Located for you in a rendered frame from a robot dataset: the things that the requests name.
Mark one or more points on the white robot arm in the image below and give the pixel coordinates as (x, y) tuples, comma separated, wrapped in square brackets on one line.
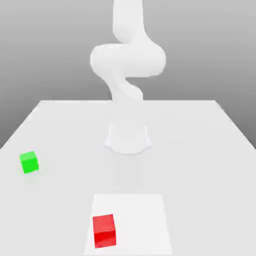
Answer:
[(128, 60)]

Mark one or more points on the small red cube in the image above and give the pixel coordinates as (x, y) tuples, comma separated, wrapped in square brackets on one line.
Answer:
[(104, 230)]

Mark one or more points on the small green cube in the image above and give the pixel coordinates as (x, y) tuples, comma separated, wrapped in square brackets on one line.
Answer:
[(29, 162)]

